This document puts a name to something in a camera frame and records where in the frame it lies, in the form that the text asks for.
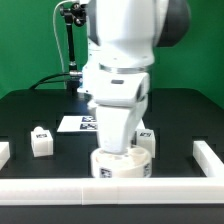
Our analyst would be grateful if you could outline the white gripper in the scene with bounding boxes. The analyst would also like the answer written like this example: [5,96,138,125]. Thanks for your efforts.
[88,98,148,154]

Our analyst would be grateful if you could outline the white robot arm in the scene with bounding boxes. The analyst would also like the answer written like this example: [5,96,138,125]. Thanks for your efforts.
[81,0,190,154]

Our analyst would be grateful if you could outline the white marker sheet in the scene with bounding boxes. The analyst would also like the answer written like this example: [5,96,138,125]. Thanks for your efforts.
[56,115,147,134]

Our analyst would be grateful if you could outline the white left barrier block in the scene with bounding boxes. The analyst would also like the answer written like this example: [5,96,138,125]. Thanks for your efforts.
[0,142,10,170]

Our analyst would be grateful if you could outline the white front barrier wall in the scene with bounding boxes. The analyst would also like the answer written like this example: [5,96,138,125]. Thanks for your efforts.
[0,178,224,205]

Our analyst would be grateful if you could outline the black cables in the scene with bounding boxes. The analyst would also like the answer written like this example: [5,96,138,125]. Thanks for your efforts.
[29,73,83,90]

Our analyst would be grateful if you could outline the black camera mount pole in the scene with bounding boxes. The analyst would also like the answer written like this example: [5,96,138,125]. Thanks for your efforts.
[60,2,86,92]

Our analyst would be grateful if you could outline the white cable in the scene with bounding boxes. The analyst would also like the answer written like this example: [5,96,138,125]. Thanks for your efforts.
[52,0,75,73]

